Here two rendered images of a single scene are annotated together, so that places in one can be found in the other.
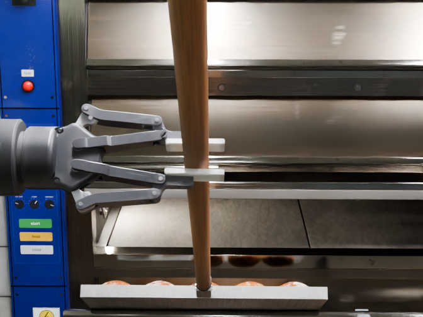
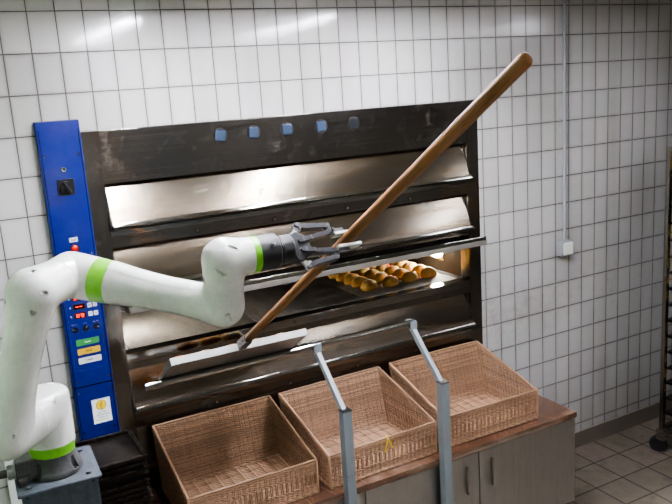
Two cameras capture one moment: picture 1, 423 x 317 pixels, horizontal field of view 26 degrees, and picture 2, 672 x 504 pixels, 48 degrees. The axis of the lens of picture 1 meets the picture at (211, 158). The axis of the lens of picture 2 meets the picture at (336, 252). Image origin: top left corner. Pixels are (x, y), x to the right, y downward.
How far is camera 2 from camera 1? 1.22 m
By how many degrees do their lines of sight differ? 28
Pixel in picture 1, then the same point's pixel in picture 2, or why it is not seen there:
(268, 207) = not seen: hidden behind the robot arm
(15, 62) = (64, 233)
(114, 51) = (129, 217)
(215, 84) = (193, 229)
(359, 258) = (287, 321)
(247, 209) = not seen: hidden behind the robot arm
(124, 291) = (197, 356)
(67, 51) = (96, 221)
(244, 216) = not seen: hidden behind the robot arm
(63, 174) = (298, 254)
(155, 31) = (152, 200)
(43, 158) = (292, 247)
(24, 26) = (68, 208)
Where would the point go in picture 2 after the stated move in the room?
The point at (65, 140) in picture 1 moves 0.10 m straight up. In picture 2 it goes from (293, 239) to (290, 201)
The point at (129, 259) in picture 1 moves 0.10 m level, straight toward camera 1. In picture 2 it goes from (150, 352) to (160, 358)
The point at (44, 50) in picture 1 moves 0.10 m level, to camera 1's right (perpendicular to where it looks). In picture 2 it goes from (83, 222) to (109, 219)
